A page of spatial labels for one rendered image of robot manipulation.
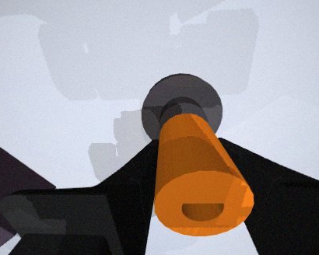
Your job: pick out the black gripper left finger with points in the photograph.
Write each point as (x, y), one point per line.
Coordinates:
(119, 208)

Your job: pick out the orange knob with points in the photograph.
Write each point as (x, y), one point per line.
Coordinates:
(199, 190)

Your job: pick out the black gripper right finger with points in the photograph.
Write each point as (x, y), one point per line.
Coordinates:
(284, 219)

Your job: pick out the dark grey round pedestal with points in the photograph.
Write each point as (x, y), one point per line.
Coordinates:
(180, 94)

